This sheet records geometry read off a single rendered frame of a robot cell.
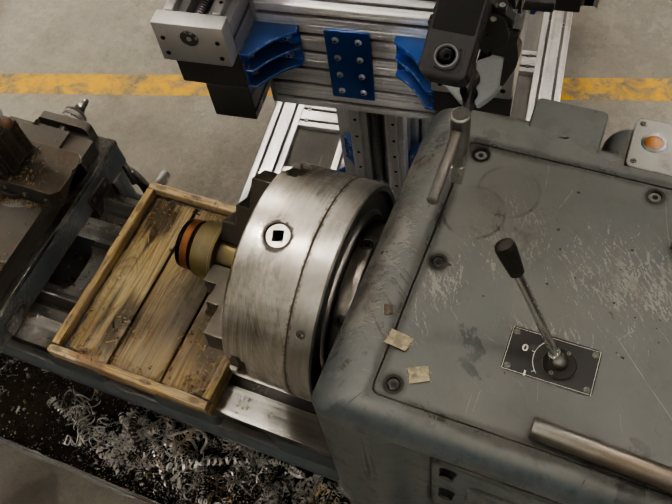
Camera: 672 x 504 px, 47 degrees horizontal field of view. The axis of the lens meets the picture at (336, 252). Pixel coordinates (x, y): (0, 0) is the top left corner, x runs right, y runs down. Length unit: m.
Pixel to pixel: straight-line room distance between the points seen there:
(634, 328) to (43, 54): 2.73
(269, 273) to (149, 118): 1.97
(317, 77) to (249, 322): 0.74
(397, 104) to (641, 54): 1.50
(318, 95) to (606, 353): 0.95
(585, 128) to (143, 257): 0.79
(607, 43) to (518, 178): 2.03
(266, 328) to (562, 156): 0.41
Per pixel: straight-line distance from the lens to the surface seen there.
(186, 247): 1.12
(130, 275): 1.40
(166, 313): 1.34
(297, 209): 0.96
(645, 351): 0.86
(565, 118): 1.02
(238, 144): 2.68
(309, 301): 0.92
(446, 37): 0.72
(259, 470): 1.53
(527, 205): 0.93
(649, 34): 3.01
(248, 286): 0.95
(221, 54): 1.42
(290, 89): 1.63
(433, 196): 0.77
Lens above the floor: 2.02
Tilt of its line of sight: 58 degrees down
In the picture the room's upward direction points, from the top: 11 degrees counter-clockwise
